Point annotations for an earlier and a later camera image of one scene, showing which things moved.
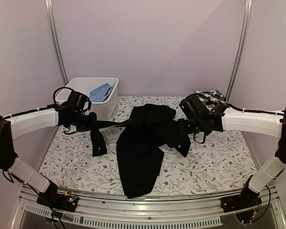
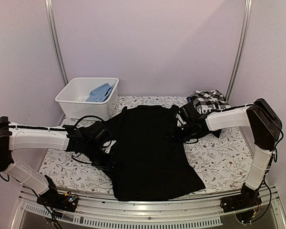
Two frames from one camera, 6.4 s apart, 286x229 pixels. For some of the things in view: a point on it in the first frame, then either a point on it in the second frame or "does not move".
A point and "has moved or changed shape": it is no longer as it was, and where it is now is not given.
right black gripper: (183, 130) to (173, 135)
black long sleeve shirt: (148, 131) has moved or changed shape
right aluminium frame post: (241, 44) does not move
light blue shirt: (101, 93) does not move
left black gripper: (92, 124) to (108, 165)
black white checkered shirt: (211, 98) does not move
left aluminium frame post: (48, 6) does not move
